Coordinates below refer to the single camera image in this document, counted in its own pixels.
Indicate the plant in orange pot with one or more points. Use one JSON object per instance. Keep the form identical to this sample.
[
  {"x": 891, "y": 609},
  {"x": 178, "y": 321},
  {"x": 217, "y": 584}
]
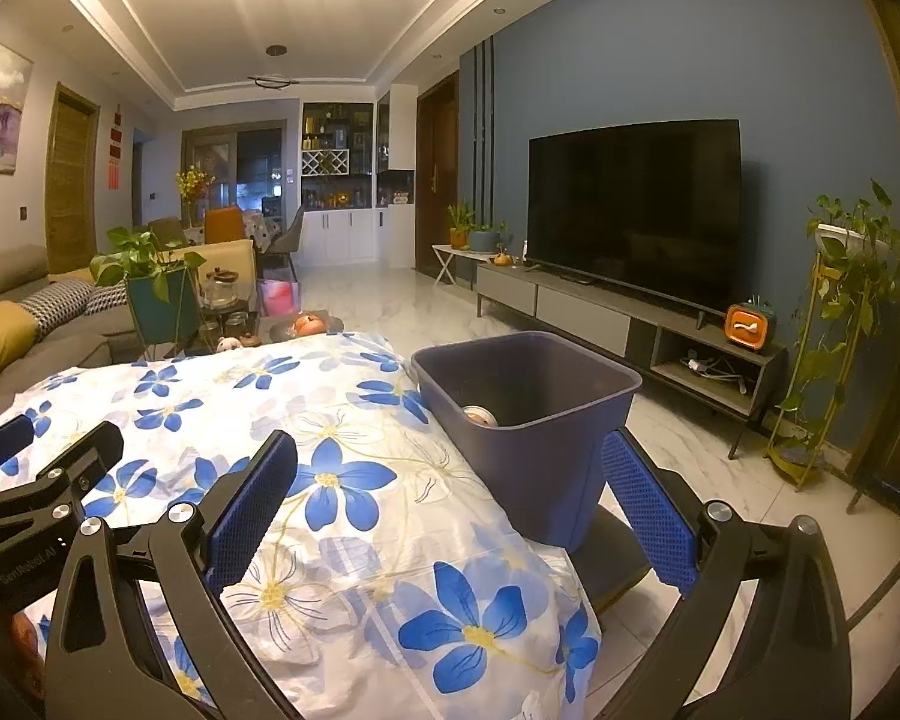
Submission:
[{"x": 459, "y": 232}]

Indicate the white display cabinet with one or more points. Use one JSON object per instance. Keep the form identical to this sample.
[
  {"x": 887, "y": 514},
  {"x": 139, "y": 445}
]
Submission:
[{"x": 345, "y": 236}]

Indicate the light wooden door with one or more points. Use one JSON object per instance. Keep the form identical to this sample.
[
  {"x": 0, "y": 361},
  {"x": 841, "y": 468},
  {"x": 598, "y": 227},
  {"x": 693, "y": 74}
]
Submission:
[{"x": 73, "y": 180}]

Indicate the trailing plant in white pot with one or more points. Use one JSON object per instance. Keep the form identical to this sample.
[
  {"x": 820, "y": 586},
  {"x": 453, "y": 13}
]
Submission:
[{"x": 847, "y": 236}]

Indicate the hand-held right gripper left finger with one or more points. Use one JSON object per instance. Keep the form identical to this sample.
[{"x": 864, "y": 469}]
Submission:
[{"x": 251, "y": 510}]

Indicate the dark fruit plate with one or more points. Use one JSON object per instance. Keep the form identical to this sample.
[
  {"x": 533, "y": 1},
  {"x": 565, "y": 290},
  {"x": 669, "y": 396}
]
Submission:
[{"x": 334, "y": 326}]

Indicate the white folding side table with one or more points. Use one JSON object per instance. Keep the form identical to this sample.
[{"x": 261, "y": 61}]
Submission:
[{"x": 454, "y": 251}]

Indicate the dark glass coffee table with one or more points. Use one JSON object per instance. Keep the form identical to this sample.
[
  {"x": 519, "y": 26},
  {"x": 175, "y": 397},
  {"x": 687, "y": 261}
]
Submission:
[{"x": 262, "y": 337}]

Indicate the small glass jar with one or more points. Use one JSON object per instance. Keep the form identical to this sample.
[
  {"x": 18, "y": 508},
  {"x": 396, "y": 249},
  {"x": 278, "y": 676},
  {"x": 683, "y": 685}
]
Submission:
[{"x": 235, "y": 324}]

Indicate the orange retro speaker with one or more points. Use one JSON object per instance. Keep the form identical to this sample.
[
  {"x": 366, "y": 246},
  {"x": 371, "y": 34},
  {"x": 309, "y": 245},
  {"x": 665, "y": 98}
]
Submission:
[{"x": 746, "y": 326}]

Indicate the yellow cushion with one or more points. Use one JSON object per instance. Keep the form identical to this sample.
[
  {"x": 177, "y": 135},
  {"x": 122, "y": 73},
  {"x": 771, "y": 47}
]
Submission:
[{"x": 0, "y": 345}]

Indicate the small pink white figure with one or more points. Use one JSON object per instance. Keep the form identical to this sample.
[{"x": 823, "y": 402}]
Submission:
[{"x": 229, "y": 344}]

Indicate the glass sliding door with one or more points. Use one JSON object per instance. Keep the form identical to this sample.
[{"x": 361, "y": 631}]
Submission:
[{"x": 259, "y": 161}]

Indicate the orange dining chair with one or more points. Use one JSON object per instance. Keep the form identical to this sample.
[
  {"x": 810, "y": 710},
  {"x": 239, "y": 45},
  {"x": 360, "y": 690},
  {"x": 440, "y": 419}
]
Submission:
[{"x": 223, "y": 223}]

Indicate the pothos plant in teal pot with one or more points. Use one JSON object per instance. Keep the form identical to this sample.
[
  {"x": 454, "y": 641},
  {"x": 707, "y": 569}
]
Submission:
[{"x": 161, "y": 307}]

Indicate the orange fruit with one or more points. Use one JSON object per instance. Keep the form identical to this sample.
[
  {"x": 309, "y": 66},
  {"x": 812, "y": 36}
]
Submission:
[{"x": 307, "y": 323}]

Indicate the dark wooden door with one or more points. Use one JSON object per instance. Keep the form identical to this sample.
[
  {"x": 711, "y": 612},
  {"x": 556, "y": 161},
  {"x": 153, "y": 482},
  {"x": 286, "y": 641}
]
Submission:
[{"x": 439, "y": 165}]

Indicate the large glass jar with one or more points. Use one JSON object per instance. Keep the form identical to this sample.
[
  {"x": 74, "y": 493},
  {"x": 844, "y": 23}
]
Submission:
[{"x": 221, "y": 289}]

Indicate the white orange printed paper cup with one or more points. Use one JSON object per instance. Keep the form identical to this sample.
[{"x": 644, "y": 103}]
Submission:
[{"x": 480, "y": 416}]

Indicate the yellow flowers in vase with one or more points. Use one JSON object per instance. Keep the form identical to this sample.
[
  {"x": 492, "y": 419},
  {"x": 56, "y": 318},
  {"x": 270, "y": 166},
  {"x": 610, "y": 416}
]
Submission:
[{"x": 195, "y": 184}]

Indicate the grey dining chair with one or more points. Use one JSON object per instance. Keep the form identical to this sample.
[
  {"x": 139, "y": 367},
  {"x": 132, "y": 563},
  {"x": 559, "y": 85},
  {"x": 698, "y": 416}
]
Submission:
[{"x": 289, "y": 232}]

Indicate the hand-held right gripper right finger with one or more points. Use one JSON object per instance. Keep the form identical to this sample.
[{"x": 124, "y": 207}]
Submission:
[{"x": 649, "y": 517}]

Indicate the grey television stand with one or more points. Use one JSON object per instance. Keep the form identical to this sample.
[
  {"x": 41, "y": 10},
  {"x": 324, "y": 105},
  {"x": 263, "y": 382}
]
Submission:
[{"x": 577, "y": 307}]

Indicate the pink gift bag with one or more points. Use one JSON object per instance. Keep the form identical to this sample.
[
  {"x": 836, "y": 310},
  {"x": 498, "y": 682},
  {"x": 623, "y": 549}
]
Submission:
[{"x": 279, "y": 298}]

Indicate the purple wall painting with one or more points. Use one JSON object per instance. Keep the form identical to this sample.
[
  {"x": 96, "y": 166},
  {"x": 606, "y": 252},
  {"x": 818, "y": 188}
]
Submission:
[{"x": 0, "y": 112}]

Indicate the plant in grey pot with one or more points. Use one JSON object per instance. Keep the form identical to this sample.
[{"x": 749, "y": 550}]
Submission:
[{"x": 486, "y": 240}]

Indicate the white blue floral blanket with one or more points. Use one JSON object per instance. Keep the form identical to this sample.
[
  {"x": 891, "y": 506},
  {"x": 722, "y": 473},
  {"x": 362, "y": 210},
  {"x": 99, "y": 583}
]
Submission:
[{"x": 420, "y": 540}]

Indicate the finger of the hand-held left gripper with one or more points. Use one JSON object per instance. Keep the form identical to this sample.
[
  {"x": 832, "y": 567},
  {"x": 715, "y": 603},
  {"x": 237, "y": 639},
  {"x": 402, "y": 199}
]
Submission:
[
  {"x": 82, "y": 457},
  {"x": 0, "y": 442}
]

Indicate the red wall decoration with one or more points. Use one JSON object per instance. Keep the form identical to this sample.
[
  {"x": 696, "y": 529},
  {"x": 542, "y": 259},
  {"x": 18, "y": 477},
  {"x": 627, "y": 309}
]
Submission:
[{"x": 115, "y": 150}]

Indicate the houndstooth cushion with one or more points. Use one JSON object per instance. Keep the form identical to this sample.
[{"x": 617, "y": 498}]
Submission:
[{"x": 56, "y": 307}]

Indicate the grey sofa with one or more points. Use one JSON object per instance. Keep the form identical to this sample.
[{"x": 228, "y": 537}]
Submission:
[{"x": 60, "y": 341}]

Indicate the blue plastic bin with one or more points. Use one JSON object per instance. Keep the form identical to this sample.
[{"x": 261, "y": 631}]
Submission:
[{"x": 540, "y": 465}]

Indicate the black flat television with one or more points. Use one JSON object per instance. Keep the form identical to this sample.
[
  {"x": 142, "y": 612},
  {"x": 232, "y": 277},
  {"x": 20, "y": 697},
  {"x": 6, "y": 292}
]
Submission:
[{"x": 630, "y": 210}]

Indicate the small orange ornament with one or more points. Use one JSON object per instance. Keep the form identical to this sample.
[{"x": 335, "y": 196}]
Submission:
[{"x": 502, "y": 259}]

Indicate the striped cushion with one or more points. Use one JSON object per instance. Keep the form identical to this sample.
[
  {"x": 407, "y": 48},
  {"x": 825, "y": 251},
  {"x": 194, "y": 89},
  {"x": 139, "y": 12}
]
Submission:
[{"x": 109, "y": 298}]

